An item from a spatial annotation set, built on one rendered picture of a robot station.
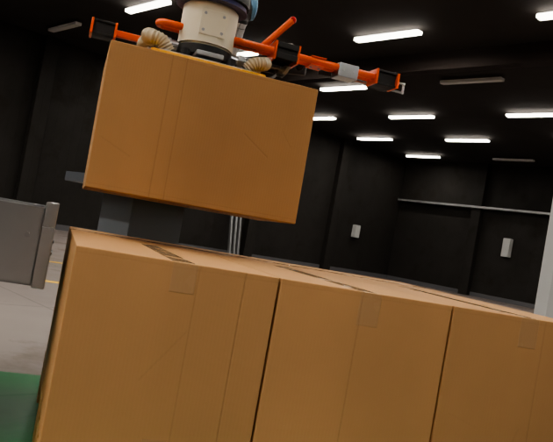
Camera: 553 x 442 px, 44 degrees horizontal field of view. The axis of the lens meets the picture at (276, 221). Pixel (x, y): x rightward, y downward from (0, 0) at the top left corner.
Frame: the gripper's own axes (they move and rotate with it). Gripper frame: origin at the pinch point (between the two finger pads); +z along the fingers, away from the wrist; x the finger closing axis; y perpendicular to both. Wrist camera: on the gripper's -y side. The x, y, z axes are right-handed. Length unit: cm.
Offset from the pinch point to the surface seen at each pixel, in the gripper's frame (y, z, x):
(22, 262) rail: 67, 35, -74
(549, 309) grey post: -245, -159, -71
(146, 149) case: 42, 20, -40
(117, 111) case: 51, 19, -32
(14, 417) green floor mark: 62, 6, -120
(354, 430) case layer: -5, 79, -94
